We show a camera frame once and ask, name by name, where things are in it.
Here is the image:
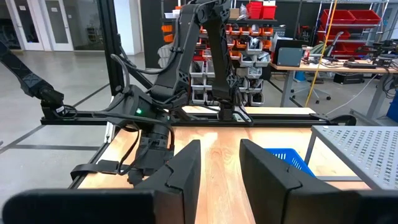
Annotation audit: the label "yellow hanging cable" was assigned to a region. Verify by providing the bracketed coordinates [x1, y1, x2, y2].
[305, 0, 338, 108]

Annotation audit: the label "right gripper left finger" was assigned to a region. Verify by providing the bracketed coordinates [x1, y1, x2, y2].
[2, 139, 202, 224]

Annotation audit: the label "blue bin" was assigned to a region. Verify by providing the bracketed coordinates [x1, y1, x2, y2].
[386, 90, 398, 124]

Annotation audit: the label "red storage bins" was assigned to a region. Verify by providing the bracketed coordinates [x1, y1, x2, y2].
[246, 1, 277, 20]

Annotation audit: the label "white double doors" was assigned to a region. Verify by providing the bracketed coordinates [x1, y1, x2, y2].
[6, 0, 74, 52]

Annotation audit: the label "black box under workbench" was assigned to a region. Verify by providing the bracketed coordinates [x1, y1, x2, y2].
[333, 72, 364, 85]

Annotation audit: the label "parts bin rack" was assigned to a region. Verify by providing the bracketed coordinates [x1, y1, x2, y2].
[157, 0, 280, 106]

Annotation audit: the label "black office chair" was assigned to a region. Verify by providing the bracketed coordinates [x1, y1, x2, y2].
[292, 30, 345, 105]

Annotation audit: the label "grey metal box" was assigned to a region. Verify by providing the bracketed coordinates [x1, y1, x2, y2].
[276, 46, 304, 68]

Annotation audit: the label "blue plastic basket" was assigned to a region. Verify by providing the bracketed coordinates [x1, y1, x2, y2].
[264, 147, 317, 178]

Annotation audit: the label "wooden workbench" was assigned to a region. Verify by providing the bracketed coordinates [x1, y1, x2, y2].
[270, 60, 398, 119]

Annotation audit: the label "red bin shelf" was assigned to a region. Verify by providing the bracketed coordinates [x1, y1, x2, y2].
[317, 9, 382, 57]

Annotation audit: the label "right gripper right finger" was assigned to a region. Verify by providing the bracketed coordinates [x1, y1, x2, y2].
[239, 138, 398, 224]

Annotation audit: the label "black aluminium table frame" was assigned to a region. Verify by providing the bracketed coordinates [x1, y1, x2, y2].
[0, 0, 358, 190]

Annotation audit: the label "grey perforated metal shelf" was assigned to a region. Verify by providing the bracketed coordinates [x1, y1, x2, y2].
[304, 125, 398, 191]

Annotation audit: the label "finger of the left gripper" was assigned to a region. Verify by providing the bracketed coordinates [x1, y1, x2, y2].
[70, 159, 138, 182]

